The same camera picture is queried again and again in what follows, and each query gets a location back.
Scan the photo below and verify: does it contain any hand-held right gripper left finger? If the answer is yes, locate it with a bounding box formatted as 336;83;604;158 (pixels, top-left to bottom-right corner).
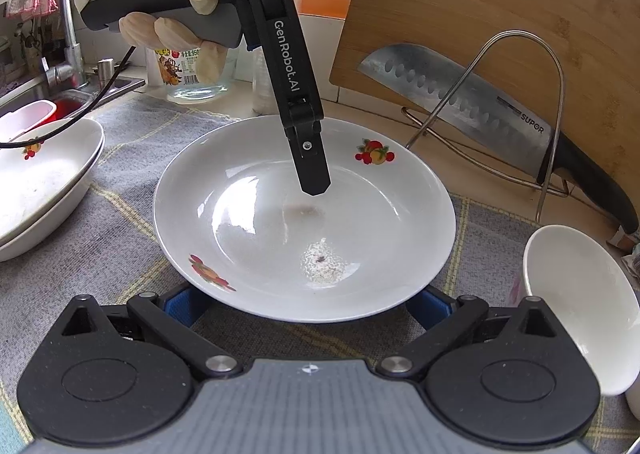
60;284;241;380

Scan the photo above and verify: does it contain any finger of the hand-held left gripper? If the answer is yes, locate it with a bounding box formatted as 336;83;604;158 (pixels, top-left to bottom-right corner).
243;0;333;198

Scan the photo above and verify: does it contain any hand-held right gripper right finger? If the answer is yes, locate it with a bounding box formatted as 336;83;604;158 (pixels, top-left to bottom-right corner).
375;286;558;378

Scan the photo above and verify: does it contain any white fruit-print plate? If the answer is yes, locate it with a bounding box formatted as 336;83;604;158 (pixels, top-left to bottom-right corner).
152;115;457;324
0;134;107;263
0;118;105;241

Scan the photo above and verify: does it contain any white ceramic bowl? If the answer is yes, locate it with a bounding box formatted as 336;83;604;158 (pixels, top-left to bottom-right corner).
510;224;640;397

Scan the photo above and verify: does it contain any grey and blue checked towel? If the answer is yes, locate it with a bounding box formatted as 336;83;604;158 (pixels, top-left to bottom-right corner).
0;99;640;454

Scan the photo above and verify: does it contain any steel kitchen sink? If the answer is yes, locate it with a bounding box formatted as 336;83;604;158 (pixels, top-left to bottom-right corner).
0;76;146;120

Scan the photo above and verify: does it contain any steel kitchen faucet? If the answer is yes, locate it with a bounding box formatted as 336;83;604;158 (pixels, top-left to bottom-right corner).
42;0;88;90

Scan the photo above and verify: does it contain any red and white colander basket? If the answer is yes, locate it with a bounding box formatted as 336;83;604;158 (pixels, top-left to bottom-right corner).
0;100;76;145

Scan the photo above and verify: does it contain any black cable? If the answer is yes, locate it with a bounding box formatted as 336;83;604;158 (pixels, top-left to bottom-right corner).
0;45;137;150

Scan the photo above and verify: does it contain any steel cleaver with black handle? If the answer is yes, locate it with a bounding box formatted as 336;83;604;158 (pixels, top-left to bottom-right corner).
359;44;640;236

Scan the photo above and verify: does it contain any metal wire rack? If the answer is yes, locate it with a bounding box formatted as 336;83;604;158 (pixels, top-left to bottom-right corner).
402;30;571;225

